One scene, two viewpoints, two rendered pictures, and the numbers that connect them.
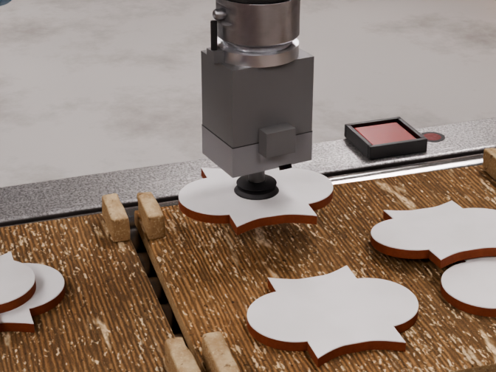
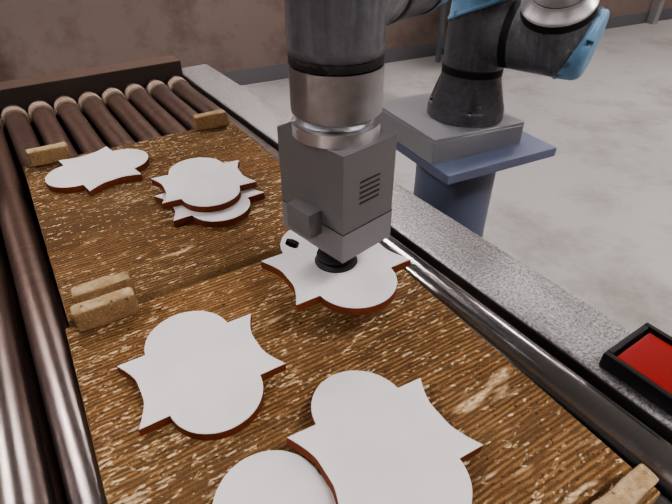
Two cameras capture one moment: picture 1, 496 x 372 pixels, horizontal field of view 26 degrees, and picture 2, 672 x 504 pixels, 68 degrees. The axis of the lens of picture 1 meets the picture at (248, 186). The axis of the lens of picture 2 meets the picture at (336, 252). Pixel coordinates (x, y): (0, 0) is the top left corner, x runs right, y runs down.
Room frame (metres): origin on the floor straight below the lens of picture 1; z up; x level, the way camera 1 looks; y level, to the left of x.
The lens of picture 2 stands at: (0.82, -0.40, 1.30)
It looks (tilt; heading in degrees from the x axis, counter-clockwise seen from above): 36 degrees down; 75
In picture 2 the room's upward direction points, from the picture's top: straight up
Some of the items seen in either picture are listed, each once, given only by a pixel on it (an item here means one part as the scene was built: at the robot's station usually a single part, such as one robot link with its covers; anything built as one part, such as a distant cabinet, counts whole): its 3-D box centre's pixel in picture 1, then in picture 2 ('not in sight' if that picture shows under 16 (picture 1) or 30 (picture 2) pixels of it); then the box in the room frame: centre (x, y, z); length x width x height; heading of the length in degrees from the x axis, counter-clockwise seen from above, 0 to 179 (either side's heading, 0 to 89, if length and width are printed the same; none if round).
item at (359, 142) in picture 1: (384, 137); (660, 366); (1.21, -0.17, 0.92); 0.08 x 0.08 x 0.02; 19
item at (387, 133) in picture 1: (384, 138); (660, 367); (1.21, -0.17, 0.92); 0.06 x 0.06 x 0.01; 19
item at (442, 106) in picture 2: not in sight; (468, 89); (1.33, 0.49, 0.97); 0.15 x 0.15 x 0.10
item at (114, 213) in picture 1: (115, 217); not in sight; (0.95, 0.13, 0.95); 0.06 x 0.02 x 0.03; 18
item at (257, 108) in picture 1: (260, 104); (324, 180); (0.92, -0.01, 1.08); 0.10 x 0.09 x 0.16; 28
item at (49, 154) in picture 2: not in sight; (48, 154); (0.57, 0.42, 0.95); 0.06 x 0.02 x 0.03; 18
